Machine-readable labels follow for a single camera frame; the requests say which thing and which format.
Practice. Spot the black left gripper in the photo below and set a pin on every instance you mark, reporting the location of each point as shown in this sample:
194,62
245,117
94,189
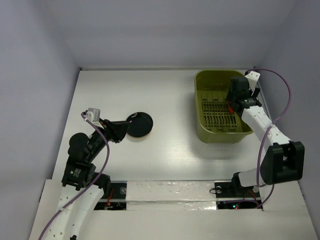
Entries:
116,129

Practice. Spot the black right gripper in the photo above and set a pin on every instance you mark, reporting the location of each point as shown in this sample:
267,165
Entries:
231,93

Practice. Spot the orange plate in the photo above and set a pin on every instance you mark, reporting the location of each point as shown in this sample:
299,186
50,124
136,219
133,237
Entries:
230,108

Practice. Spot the black plate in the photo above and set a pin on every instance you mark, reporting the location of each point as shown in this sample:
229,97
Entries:
140,124

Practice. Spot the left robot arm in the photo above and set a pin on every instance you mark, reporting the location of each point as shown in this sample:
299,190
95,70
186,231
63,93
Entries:
82,186

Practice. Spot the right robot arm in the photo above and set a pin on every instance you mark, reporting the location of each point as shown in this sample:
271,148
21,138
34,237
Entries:
280,160

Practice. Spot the green dish rack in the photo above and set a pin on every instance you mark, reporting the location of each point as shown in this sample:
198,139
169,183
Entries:
215,123

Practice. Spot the white foam front panel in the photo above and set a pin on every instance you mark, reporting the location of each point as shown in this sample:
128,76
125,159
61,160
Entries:
186,210

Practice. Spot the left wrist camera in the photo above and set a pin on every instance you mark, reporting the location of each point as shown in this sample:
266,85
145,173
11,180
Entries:
93,114

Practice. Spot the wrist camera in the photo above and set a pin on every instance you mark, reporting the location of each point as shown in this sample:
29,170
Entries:
93,114
252,77

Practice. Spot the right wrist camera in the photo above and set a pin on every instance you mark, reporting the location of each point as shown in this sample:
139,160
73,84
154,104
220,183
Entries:
252,77

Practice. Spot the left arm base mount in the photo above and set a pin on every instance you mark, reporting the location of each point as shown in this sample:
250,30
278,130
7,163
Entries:
116,200

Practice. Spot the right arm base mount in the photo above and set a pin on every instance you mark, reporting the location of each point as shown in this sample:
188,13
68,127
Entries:
229,198

